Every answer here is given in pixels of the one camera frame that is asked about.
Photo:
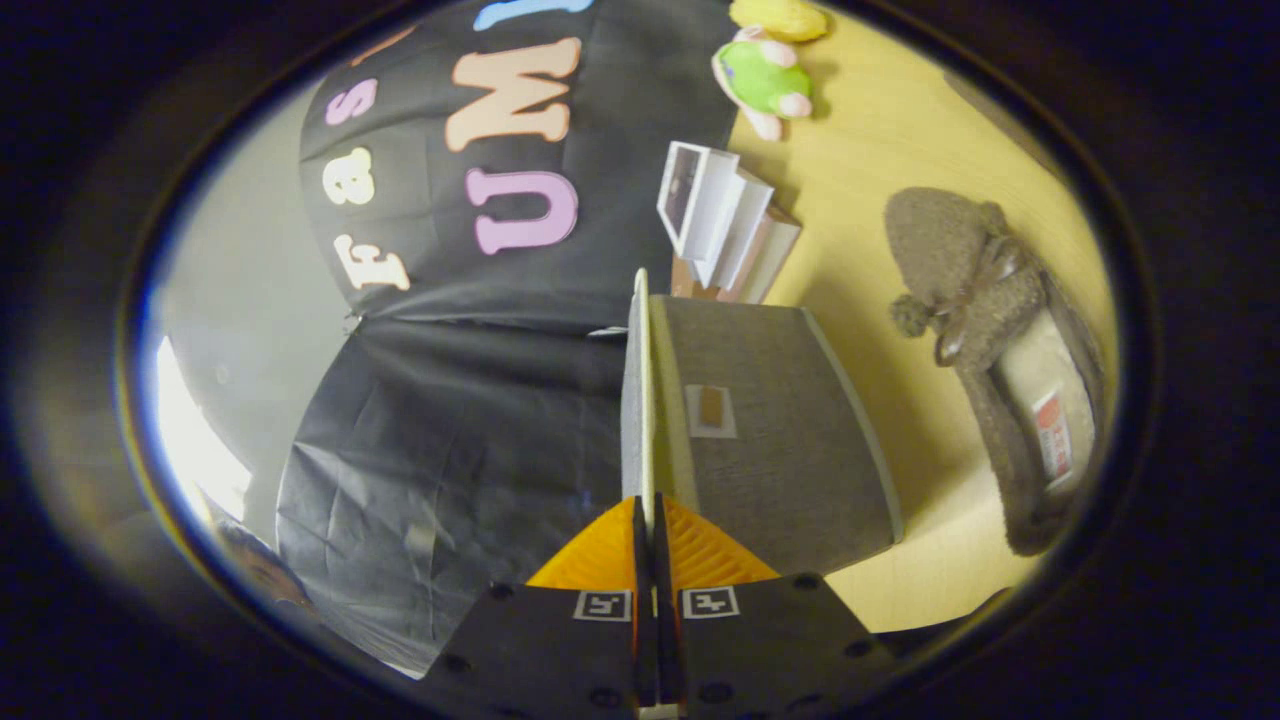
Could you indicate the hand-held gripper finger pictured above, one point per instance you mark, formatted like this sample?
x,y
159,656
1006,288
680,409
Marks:
x,y
643,620
667,620

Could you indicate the grey fabric storage box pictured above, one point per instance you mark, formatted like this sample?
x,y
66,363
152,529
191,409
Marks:
x,y
770,430

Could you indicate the brown fuzzy shoe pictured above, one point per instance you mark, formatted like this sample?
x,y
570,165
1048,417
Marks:
x,y
960,250

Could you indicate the black backdrop cloth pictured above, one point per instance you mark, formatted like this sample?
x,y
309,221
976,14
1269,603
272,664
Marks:
x,y
450,420

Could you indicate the plain white book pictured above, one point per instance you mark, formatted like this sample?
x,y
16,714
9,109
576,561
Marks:
x,y
745,230

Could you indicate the white book with portrait cover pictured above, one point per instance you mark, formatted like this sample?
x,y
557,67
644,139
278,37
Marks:
x,y
685,190

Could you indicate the green and pink plush toy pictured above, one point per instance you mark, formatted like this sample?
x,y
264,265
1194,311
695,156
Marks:
x,y
760,80

